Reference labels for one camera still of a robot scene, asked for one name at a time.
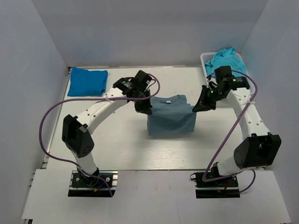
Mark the grey-blue t shirt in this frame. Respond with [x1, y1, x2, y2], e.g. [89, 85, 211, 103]
[147, 95, 196, 136]

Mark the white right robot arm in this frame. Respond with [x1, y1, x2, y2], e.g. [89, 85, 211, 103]
[192, 66, 282, 182]

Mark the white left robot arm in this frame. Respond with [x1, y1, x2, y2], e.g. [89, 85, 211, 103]
[62, 70, 154, 175]

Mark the crumpled turquoise t shirt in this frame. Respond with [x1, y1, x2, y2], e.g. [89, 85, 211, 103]
[205, 48, 246, 76]

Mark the white plastic basket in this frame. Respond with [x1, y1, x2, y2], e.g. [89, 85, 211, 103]
[200, 52, 243, 82]

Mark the folded bright blue t shirt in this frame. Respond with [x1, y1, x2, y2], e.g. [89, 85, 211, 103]
[67, 67, 108, 97]

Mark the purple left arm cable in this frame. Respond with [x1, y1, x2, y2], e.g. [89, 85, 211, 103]
[38, 73, 161, 196]

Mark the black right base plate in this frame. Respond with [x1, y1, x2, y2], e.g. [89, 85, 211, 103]
[190, 172, 240, 199]

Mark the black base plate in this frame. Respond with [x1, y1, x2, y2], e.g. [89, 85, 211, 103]
[190, 172, 240, 199]
[68, 170, 118, 198]

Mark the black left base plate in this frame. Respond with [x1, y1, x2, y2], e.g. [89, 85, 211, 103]
[68, 170, 118, 198]

